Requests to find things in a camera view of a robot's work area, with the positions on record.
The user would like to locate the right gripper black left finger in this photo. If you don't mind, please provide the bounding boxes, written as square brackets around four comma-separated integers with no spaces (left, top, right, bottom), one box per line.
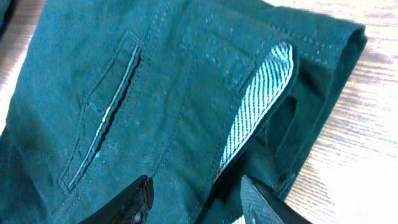
[80,175,154,224]

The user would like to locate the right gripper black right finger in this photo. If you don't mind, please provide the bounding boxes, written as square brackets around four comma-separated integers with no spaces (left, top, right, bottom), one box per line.
[240,175,311,224]

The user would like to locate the dark green shorts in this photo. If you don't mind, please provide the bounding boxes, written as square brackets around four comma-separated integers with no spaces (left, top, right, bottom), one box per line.
[1,0,367,223]

